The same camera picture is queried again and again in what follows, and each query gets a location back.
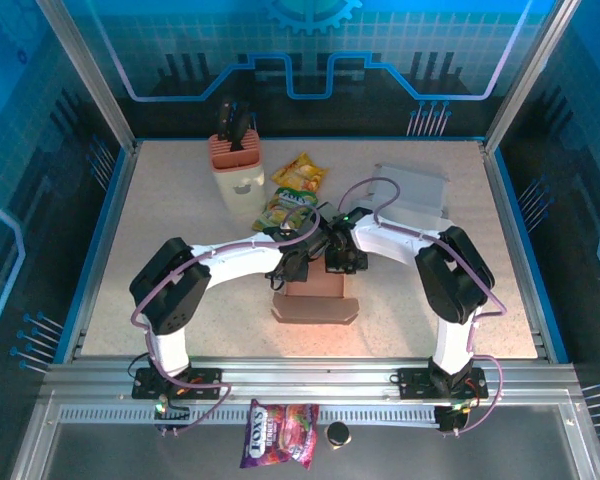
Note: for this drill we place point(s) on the orange cardboard box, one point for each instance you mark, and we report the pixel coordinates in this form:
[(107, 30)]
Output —
[(315, 310)]

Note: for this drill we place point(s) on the white paper box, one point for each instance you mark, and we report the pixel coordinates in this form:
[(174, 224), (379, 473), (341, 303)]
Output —
[(415, 185)]

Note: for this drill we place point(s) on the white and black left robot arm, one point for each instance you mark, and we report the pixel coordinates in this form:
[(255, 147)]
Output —
[(240, 257)]

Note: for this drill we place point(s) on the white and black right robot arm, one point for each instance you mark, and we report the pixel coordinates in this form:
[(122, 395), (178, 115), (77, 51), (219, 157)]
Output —
[(395, 240)]

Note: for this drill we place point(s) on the green Fox's candy bag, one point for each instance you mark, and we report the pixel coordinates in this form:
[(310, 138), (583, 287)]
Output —
[(277, 210)]

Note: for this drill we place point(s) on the yellow snack bag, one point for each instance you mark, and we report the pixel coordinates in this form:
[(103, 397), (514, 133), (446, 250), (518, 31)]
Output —
[(300, 172)]

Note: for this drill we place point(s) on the cream knife block pink top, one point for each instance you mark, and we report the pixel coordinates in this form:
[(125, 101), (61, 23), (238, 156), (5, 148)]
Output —
[(237, 190)]

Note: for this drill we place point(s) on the purple Fox's berries candy bag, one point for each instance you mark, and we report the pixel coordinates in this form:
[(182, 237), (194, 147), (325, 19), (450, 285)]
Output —
[(280, 432)]

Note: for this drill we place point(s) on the black round cap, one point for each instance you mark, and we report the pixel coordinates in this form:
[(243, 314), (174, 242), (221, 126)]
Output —
[(337, 434)]

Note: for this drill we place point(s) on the black controller board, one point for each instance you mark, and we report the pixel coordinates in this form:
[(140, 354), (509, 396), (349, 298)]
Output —
[(172, 417), (450, 420)]

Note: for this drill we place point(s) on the aluminium mounting rail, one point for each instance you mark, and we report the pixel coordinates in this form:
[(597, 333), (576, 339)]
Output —
[(305, 375)]

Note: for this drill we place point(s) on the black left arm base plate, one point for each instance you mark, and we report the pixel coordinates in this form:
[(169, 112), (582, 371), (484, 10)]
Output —
[(207, 377)]

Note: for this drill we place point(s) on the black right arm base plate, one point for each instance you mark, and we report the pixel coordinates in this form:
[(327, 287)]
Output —
[(415, 382)]

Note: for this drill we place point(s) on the aluminium table side rail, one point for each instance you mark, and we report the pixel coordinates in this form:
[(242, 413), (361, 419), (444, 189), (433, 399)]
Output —
[(121, 190), (502, 190)]

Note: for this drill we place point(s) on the aluminium frame post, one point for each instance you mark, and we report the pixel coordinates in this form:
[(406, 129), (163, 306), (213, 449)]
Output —
[(530, 75), (89, 75)]

